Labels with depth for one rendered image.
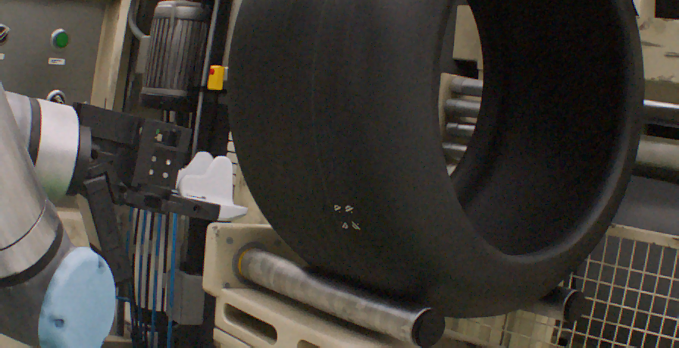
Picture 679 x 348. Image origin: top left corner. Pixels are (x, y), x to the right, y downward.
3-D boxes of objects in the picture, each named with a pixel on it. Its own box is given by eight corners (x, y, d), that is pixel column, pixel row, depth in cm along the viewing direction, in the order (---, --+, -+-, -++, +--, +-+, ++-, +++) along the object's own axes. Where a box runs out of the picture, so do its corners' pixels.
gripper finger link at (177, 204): (229, 207, 82) (149, 190, 77) (226, 224, 82) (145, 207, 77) (204, 199, 86) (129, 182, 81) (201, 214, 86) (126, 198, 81)
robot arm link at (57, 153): (29, 203, 69) (4, 186, 77) (74, 213, 72) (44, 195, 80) (49, 101, 69) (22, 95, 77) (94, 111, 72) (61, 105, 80)
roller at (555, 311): (398, 246, 135) (420, 249, 138) (392, 274, 135) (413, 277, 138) (573, 290, 108) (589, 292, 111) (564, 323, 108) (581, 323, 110)
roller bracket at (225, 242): (200, 292, 117) (206, 221, 117) (418, 287, 142) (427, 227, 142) (213, 298, 115) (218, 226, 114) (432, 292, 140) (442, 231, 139)
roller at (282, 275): (238, 243, 117) (266, 248, 120) (233, 277, 117) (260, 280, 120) (422, 309, 90) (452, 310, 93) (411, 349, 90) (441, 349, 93)
